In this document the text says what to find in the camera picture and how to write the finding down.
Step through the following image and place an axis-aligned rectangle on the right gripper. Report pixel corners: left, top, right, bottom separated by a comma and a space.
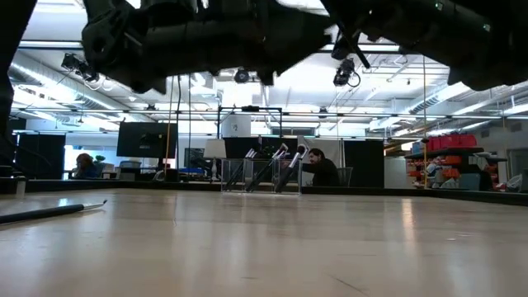
321, 0, 455, 68

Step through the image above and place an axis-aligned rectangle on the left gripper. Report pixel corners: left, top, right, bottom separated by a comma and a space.
156, 0, 333, 87

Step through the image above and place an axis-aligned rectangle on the white backdrop screen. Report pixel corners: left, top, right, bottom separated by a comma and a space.
296, 135, 344, 186

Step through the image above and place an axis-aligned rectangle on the white board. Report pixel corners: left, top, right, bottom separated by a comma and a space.
221, 114, 252, 139

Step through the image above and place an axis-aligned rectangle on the makeup brush long pale ferrule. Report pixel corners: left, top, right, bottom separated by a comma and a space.
245, 143, 290, 193

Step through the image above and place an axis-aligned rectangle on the person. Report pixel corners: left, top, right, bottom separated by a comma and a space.
73, 152, 102, 180
301, 147, 342, 187

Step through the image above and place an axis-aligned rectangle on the table lamp white shade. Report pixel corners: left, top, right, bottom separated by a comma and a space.
203, 138, 228, 183

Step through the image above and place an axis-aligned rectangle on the clear acrylic brush organizer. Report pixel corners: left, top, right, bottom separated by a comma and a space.
220, 158, 304, 196

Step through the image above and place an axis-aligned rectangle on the black storage shelf rack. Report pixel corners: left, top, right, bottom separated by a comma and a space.
403, 146, 509, 191

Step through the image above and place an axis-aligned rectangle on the black ceiling-hung camera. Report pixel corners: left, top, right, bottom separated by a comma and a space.
332, 57, 362, 89

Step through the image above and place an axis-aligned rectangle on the black stand frame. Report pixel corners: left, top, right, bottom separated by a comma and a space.
217, 106, 284, 139

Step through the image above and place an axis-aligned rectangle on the silver air duct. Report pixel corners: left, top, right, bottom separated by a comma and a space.
10, 53, 125, 125
406, 78, 528, 116

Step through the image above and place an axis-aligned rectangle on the black wall monitor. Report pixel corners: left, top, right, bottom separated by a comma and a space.
115, 120, 179, 159

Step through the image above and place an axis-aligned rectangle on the black ceiling camera rig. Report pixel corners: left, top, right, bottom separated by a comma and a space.
60, 52, 101, 84

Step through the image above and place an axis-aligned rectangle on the black aluminium table frame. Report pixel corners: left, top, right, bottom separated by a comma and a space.
0, 177, 528, 206

